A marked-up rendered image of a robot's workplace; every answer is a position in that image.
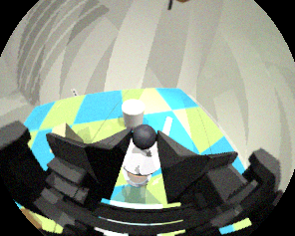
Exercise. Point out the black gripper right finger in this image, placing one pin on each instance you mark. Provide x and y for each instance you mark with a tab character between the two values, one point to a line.
180	167

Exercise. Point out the glass french press with black knob plunger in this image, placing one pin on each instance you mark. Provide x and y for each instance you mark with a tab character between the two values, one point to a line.
142	157

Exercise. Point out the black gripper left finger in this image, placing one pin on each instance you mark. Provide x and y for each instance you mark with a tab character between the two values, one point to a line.
102	159

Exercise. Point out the white flat bar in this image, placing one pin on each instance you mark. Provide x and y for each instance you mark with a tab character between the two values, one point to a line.
167	125

